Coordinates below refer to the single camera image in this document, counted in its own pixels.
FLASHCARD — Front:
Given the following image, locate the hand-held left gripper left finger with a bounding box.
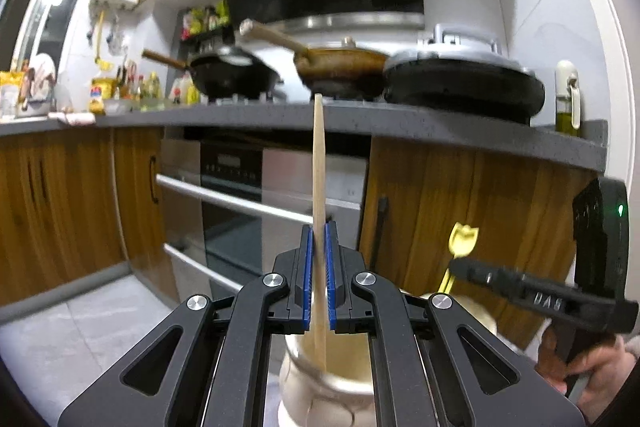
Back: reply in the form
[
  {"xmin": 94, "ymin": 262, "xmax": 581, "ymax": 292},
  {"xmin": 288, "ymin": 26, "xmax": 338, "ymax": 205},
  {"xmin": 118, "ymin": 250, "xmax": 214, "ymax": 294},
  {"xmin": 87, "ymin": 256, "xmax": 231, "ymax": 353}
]
[{"xmin": 57, "ymin": 225, "xmax": 316, "ymax": 427}]

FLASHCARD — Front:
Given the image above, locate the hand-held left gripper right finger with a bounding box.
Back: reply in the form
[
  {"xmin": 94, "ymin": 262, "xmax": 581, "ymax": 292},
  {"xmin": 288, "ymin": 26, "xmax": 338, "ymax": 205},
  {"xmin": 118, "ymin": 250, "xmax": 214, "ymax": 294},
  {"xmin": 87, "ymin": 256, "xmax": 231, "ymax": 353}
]
[{"xmin": 324, "ymin": 221, "xmax": 586, "ymax": 427}]

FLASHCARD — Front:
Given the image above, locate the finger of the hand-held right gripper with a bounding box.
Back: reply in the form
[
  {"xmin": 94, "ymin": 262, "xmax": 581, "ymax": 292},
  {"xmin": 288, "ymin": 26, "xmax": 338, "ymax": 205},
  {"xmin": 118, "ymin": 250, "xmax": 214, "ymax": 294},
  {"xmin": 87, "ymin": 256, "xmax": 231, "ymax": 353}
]
[{"xmin": 447, "ymin": 256, "xmax": 577, "ymax": 314}]

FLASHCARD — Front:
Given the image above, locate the gold fork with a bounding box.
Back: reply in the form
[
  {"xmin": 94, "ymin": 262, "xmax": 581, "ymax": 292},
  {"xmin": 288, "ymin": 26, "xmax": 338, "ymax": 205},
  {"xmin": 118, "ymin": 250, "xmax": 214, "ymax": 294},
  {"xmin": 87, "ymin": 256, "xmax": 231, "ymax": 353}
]
[{"xmin": 436, "ymin": 222, "xmax": 480, "ymax": 294}]

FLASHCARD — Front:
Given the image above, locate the cream ceramic boot vase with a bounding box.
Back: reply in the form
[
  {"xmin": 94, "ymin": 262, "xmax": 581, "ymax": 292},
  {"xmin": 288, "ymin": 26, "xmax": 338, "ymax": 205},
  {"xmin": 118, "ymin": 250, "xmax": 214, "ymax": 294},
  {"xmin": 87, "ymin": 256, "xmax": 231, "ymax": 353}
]
[{"xmin": 276, "ymin": 291, "xmax": 498, "ymax": 427}]

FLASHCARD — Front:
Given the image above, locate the wooden chopstick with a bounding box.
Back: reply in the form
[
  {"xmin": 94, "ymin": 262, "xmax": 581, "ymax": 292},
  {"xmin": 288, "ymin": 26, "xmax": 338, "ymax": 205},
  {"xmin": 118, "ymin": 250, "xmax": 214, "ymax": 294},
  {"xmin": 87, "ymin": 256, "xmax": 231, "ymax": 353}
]
[{"xmin": 311, "ymin": 93, "xmax": 332, "ymax": 375}]

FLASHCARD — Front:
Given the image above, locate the person's right hand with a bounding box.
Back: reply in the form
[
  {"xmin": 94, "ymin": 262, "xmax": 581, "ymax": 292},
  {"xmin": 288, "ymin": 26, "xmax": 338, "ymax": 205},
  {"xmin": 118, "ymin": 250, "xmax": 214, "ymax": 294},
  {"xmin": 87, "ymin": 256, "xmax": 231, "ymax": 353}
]
[{"xmin": 537, "ymin": 331, "xmax": 639, "ymax": 402}]

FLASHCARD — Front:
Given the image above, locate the stainless steel oven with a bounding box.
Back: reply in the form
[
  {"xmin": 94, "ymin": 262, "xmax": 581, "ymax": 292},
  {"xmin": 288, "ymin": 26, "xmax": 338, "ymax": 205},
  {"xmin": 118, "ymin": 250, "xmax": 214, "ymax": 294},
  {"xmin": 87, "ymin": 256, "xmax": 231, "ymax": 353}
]
[{"xmin": 156, "ymin": 137, "xmax": 371, "ymax": 303}]

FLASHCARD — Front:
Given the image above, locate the wooden lower cabinet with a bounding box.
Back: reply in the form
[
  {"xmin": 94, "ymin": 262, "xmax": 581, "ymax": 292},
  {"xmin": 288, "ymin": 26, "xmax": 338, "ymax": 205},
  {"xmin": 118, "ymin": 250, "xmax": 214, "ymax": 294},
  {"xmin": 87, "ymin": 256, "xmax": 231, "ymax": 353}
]
[
  {"xmin": 360, "ymin": 136, "xmax": 597, "ymax": 350},
  {"xmin": 0, "ymin": 127, "xmax": 166, "ymax": 308}
]

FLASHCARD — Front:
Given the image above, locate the glass oil bottle white cap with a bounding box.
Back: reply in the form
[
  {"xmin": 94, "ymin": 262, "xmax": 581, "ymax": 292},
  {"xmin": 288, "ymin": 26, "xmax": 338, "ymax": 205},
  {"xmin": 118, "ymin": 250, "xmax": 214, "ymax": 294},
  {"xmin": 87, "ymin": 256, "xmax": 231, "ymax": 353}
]
[{"xmin": 554, "ymin": 59, "xmax": 583, "ymax": 138}]

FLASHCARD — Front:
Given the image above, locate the gas stove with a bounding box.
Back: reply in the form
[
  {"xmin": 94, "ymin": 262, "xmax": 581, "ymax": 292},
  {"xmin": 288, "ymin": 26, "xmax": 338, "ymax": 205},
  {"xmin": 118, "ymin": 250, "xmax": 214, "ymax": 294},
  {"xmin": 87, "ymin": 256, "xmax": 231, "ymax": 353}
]
[{"xmin": 200, "ymin": 87, "xmax": 386, "ymax": 104}]

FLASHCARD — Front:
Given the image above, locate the black and silver electric griddle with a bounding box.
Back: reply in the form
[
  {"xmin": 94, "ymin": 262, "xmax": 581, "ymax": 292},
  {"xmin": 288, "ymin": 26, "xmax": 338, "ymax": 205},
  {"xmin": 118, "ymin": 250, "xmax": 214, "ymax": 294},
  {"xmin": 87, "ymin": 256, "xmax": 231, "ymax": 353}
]
[{"xmin": 382, "ymin": 24, "xmax": 546, "ymax": 125}]

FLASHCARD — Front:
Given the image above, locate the row of condiment bottles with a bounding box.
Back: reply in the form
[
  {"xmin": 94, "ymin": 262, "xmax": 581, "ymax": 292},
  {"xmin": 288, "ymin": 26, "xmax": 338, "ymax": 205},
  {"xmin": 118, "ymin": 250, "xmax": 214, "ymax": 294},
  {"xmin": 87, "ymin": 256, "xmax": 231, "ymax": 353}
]
[{"xmin": 114, "ymin": 59, "xmax": 201, "ymax": 106}]

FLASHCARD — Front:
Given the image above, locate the black spice rack with jars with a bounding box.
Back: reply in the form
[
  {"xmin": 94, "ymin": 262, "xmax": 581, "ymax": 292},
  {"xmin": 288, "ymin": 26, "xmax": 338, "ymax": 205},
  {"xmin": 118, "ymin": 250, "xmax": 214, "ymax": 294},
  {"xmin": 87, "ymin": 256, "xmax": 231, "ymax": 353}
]
[{"xmin": 179, "ymin": 2, "xmax": 236, "ymax": 46}]

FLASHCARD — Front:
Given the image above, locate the yellow cooking oil bottle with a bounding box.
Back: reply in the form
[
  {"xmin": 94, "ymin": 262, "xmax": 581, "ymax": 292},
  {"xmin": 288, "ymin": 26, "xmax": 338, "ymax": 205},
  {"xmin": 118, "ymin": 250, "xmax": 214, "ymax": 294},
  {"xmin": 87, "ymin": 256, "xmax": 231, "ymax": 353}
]
[{"xmin": 90, "ymin": 77, "xmax": 114, "ymax": 115}]

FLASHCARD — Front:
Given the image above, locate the pink cloth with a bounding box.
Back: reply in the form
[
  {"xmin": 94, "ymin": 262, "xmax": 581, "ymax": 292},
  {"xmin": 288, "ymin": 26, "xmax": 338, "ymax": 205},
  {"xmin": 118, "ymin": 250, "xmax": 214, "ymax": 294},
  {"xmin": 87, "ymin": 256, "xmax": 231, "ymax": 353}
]
[{"xmin": 50, "ymin": 109, "xmax": 96, "ymax": 126}]

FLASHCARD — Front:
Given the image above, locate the hanging white towel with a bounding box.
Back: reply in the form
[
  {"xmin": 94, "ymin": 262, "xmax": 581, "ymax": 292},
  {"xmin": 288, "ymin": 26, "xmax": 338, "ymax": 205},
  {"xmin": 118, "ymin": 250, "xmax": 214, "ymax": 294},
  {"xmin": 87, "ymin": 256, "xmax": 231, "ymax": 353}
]
[{"xmin": 30, "ymin": 54, "xmax": 57, "ymax": 102}]

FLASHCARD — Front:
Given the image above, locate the yellow food packet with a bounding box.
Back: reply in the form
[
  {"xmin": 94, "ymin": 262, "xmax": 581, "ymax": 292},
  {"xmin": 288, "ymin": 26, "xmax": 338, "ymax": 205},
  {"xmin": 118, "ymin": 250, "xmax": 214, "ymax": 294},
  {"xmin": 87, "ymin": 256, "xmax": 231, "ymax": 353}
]
[{"xmin": 0, "ymin": 71, "xmax": 24, "ymax": 115}]

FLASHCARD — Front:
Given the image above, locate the brown pan with wooden handle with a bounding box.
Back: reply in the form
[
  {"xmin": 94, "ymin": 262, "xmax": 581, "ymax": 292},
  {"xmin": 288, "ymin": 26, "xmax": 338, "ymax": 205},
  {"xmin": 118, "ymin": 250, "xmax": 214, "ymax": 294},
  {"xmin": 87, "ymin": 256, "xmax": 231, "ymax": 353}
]
[{"xmin": 239, "ymin": 19, "xmax": 391, "ymax": 100}]

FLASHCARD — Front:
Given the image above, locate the black wok with wooden handle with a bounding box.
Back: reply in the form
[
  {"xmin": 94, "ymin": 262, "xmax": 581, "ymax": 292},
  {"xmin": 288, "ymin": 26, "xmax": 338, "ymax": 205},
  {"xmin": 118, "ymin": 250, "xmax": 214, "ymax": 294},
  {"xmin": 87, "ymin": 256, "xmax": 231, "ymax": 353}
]
[{"xmin": 141, "ymin": 48, "xmax": 278, "ymax": 100}]

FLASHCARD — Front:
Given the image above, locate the yellow gas hose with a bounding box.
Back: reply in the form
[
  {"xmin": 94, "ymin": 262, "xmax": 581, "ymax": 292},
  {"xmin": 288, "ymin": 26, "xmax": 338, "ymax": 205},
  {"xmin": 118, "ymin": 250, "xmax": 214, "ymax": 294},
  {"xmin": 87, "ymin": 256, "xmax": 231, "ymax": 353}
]
[{"xmin": 94, "ymin": 11, "xmax": 114, "ymax": 68}]

